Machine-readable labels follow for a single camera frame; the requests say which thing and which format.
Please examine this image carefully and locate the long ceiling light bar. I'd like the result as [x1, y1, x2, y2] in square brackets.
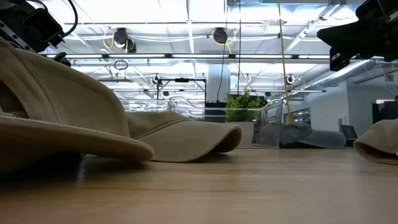
[40, 53, 398, 61]

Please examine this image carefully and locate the black ceiling cable reel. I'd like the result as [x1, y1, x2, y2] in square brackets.
[113, 27, 137, 54]
[212, 27, 229, 44]

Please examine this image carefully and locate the silver ventilation duct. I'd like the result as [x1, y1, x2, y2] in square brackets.
[304, 58, 379, 91]

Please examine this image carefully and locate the beige baseball cap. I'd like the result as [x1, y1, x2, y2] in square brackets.
[0, 37, 155, 174]
[126, 111, 243, 163]
[353, 119, 398, 166]

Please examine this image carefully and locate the black camera cable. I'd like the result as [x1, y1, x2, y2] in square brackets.
[60, 0, 79, 40]

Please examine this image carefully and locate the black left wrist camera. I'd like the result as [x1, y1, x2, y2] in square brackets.
[23, 7, 66, 53]

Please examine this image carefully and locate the black metal frame rig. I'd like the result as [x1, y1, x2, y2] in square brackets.
[156, 77, 208, 100]

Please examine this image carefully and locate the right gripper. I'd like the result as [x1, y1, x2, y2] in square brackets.
[317, 0, 398, 72]

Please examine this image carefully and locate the yellow cable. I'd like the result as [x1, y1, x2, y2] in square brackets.
[277, 0, 294, 125]

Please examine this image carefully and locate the black hanging cable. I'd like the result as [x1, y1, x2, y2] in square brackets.
[216, 12, 228, 102]
[238, 0, 242, 96]

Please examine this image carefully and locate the black office chair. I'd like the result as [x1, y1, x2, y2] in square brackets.
[340, 124, 358, 147]

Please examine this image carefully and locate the black monitor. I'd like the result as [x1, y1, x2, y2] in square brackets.
[371, 99, 398, 125]

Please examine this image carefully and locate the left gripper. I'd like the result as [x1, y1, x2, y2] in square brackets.
[0, 0, 72, 67]

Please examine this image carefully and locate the grey baseball cap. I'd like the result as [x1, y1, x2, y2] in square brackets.
[259, 123, 347, 149]

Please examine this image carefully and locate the black cable loop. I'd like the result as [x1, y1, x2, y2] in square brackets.
[113, 59, 129, 71]

